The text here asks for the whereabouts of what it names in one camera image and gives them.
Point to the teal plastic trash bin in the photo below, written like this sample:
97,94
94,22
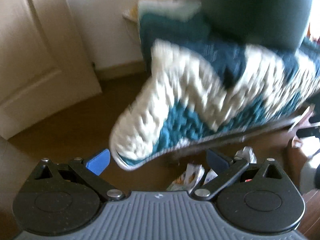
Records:
271,23

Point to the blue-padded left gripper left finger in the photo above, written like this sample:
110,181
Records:
89,170

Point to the teal and white knitted rug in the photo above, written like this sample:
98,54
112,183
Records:
203,86

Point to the beige wooden door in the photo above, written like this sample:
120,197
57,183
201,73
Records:
44,65

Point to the orange snack wrapper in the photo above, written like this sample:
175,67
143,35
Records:
188,180

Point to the white crumpled wrapper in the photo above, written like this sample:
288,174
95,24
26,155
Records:
247,154

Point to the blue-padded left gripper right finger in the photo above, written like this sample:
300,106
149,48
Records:
228,172

